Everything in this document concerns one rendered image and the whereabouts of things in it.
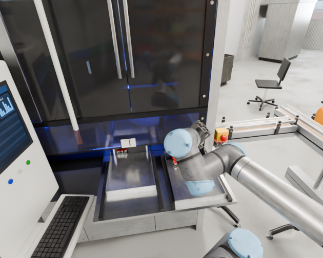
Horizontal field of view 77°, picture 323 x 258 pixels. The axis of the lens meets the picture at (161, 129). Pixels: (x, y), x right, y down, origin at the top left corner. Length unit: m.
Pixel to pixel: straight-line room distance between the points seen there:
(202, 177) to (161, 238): 1.45
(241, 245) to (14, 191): 0.93
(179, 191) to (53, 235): 0.63
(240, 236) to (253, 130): 0.90
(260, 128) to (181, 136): 1.15
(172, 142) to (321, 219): 0.36
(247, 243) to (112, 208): 0.61
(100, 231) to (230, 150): 1.43
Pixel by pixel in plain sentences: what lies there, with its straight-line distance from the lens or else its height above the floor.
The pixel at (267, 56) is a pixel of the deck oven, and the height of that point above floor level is 0.16.
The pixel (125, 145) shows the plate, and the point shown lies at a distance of 1.23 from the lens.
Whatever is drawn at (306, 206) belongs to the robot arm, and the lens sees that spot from 0.57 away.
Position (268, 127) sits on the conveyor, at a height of 0.93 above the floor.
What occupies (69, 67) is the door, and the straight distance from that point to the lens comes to 1.08.
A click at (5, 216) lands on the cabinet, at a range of 1.10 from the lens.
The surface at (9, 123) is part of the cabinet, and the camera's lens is 1.05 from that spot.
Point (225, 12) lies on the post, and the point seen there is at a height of 1.68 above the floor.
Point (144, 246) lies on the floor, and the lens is 1.96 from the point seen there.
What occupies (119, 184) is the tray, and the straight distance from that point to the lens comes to 1.17.
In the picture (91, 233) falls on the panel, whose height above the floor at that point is 0.19.
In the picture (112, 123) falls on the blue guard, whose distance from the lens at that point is 1.16.
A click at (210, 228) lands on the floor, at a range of 2.06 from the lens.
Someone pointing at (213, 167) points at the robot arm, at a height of 1.33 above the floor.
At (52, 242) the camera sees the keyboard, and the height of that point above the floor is 0.83.
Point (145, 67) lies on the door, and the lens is 1.05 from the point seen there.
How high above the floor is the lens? 1.72
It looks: 32 degrees down
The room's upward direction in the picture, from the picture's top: 2 degrees counter-clockwise
